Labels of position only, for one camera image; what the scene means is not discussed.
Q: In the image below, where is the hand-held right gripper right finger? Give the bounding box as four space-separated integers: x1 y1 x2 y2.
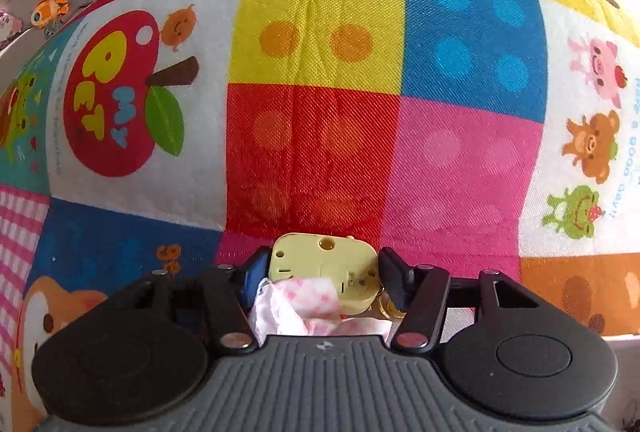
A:
377 247 539 351

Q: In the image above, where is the colourful printed blanket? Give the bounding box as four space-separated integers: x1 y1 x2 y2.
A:
0 0 640 432

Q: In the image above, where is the yellow toy keychain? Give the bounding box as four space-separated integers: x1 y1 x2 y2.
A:
268 233 408 320

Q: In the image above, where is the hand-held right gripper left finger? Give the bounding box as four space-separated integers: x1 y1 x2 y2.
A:
114 246 275 356

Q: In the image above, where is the pink white checked packet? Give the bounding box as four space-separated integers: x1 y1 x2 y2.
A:
248 276 391 348

